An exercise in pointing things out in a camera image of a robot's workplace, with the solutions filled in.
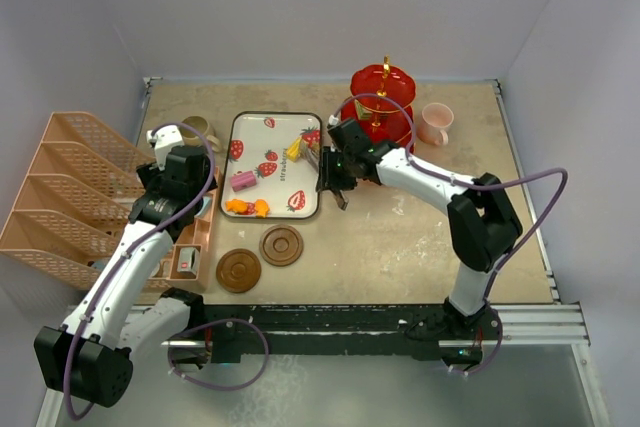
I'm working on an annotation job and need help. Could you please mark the metal tongs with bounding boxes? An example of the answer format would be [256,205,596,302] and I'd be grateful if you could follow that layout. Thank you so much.
[299,141,348,211]

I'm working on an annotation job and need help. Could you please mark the chocolate cake slice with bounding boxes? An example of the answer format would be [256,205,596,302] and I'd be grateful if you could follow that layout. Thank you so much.
[354,100,373,121]

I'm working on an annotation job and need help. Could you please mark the yellow cake slice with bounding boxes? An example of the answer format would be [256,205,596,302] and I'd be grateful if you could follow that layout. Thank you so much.
[285,137,308,162]

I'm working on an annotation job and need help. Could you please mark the pink cake slice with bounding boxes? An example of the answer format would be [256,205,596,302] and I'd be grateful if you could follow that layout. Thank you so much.
[230,171,257,192]

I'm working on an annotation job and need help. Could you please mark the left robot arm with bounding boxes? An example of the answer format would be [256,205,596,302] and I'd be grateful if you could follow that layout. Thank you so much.
[34,122,217,420]

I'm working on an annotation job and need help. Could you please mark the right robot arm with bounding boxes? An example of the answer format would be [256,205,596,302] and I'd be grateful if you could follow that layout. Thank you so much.
[316,116,523,338]

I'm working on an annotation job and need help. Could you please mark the beige ceramic mug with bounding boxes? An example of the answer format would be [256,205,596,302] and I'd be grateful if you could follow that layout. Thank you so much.
[179,116,222,152]

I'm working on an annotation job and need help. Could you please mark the red three-tier cake stand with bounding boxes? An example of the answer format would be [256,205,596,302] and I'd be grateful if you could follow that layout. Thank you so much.
[339,55,416,147]

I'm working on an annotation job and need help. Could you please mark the orange fish cake left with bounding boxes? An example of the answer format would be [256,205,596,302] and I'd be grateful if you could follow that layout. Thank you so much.
[225,199,249,215]

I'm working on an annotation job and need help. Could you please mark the orange fish cake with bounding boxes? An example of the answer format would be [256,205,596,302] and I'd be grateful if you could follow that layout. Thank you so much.
[225,199,249,215]
[246,199,270,218]

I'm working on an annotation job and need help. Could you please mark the small grey box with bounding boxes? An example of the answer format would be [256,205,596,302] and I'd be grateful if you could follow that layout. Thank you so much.
[176,246,200,276]

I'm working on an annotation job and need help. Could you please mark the white strawberry tray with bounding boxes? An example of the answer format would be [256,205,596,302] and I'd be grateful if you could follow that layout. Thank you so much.
[219,111,322,220]

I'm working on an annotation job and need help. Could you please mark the orange fish cake right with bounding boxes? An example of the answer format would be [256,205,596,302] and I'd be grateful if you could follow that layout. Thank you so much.
[246,199,270,218]

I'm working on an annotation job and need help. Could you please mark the pink mug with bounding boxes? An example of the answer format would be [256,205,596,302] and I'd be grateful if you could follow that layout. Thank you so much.
[417,102,455,146]

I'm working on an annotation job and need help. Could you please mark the pink desk organizer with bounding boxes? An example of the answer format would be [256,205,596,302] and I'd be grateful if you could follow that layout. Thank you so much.
[0,111,223,293]

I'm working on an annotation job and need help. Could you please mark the brown wooden coaster left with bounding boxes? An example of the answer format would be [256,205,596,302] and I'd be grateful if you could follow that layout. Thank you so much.
[216,248,262,294]

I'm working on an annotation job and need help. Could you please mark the brown wooden coaster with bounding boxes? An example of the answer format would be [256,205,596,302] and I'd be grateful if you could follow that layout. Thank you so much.
[259,224,304,267]
[216,248,262,294]

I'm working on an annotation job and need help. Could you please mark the brown wooden coaster right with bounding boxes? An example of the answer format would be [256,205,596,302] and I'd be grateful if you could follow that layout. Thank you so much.
[259,224,304,267]

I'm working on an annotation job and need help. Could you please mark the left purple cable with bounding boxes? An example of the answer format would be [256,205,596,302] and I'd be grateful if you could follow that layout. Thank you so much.
[64,121,216,421]

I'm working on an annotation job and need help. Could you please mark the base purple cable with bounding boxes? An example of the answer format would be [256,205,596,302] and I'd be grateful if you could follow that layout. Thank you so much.
[167,316,272,392]

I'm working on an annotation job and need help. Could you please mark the black base frame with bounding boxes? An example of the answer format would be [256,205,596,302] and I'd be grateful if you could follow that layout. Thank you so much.
[164,289,506,366]

